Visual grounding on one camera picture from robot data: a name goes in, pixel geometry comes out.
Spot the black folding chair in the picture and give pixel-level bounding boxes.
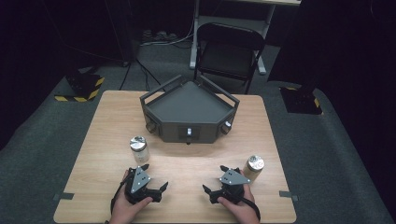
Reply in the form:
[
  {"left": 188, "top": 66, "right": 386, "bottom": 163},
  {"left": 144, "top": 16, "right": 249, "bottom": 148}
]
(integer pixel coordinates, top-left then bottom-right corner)
[{"left": 192, "top": 21, "right": 267, "bottom": 95}]

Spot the person's right hand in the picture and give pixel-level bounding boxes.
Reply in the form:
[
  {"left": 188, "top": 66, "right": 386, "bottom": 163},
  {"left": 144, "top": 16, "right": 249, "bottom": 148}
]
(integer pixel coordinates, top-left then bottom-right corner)
[{"left": 217, "top": 169, "right": 262, "bottom": 224}]

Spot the white jar with silver lid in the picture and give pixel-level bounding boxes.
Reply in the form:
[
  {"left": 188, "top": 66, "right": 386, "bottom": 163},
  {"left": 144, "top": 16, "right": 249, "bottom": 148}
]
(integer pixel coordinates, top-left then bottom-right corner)
[{"left": 129, "top": 135, "right": 151, "bottom": 165}]

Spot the grey five-sided rack with handles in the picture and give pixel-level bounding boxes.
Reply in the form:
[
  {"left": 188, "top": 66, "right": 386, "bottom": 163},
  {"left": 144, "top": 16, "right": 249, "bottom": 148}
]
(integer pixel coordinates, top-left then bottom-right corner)
[{"left": 138, "top": 74, "right": 241, "bottom": 146}]

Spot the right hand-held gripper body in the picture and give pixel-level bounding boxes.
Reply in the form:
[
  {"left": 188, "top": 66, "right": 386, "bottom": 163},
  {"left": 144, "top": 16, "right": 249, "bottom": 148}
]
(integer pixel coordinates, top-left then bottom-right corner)
[{"left": 212, "top": 167, "right": 252, "bottom": 205}]

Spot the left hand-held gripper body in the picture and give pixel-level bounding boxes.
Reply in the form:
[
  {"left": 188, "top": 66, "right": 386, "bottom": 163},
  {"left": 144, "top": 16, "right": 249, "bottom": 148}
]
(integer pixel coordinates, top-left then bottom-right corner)
[{"left": 123, "top": 166, "right": 163, "bottom": 205}]

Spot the power strip with plugs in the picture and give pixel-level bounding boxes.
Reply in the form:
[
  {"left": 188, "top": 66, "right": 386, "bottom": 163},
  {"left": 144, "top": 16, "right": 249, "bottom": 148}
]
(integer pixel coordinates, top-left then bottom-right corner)
[{"left": 141, "top": 29, "right": 179, "bottom": 44}]

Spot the grey tape strip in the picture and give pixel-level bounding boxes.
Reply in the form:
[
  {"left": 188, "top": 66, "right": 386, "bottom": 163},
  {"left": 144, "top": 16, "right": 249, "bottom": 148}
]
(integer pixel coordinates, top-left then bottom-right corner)
[
  {"left": 278, "top": 189, "right": 301, "bottom": 202},
  {"left": 52, "top": 191, "right": 76, "bottom": 202}
]

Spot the tan jar with silver lid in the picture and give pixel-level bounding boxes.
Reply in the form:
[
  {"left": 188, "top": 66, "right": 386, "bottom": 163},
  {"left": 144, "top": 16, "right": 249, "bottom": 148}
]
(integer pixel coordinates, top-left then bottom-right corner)
[{"left": 242, "top": 155, "right": 266, "bottom": 184}]

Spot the white floor cable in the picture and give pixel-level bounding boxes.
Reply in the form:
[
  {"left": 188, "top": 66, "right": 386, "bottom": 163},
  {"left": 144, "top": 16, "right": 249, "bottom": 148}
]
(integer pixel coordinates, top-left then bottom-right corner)
[{"left": 139, "top": 18, "right": 196, "bottom": 49}]

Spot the black floor cable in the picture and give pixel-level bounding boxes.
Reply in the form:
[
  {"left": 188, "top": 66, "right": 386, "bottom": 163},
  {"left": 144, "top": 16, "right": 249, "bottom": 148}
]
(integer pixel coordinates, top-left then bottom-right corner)
[{"left": 119, "top": 59, "right": 163, "bottom": 93}]

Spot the person's left hand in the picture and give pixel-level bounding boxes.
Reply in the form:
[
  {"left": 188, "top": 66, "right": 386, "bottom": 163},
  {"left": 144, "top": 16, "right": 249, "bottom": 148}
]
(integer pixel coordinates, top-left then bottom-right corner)
[{"left": 108, "top": 169, "right": 154, "bottom": 224}]

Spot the black yellow striped stand base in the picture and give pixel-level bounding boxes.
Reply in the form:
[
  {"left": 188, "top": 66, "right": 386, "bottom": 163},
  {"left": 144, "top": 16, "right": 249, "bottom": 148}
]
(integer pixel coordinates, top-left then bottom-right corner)
[
  {"left": 278, "top": 85, "right": 324, "bottom": 116},
  {"left": 53, "top": 72, "right": 106, "bottom": 104}
]

